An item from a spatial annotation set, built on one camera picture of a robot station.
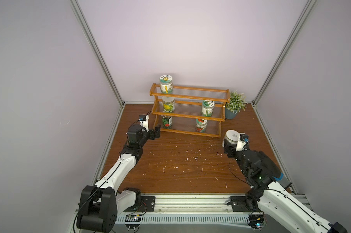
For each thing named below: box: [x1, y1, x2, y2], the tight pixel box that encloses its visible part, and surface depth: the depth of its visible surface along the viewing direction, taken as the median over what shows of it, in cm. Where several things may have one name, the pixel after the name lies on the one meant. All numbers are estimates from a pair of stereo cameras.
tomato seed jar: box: [195, 118, 208, 133], surface depth 99 cm
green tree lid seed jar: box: [201, 99, 215, 117], surface depth 90 cm
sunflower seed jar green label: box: [159, 74, 174, 95], surface depth 85 cm
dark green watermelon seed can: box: [161, 115, 173, 130], surface depth 97 cm
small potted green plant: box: [224, 89, 249, 120], surface depth 100 cm
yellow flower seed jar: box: [161, 96, 176, 113], surface depth 92 cm
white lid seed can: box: [222, 129, 240, 148], surface depth 76 cm
